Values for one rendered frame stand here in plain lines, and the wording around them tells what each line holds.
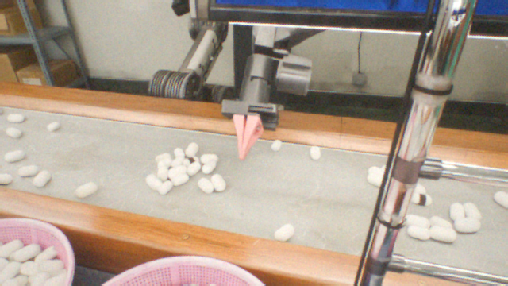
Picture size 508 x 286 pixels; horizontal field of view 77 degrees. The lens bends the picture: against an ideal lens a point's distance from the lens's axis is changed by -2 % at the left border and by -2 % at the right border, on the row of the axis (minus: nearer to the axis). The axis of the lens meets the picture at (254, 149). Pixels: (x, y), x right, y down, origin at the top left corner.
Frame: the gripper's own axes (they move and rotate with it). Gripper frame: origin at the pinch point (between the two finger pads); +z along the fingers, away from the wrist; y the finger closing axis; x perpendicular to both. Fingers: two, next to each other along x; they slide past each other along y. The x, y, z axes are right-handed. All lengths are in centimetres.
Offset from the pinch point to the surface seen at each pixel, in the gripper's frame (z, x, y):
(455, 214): 4.7, 0.4, 35.8
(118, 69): -106, 169, -166
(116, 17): -135, 136, -158
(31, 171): 9.8, -3.2, -39.2
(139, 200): 11.4, -2.9, -15.8
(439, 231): 8.2, -2.9, 32.3
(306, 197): 5.4, 2.0, 12.4
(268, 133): -9.4, 13.1, 1.7
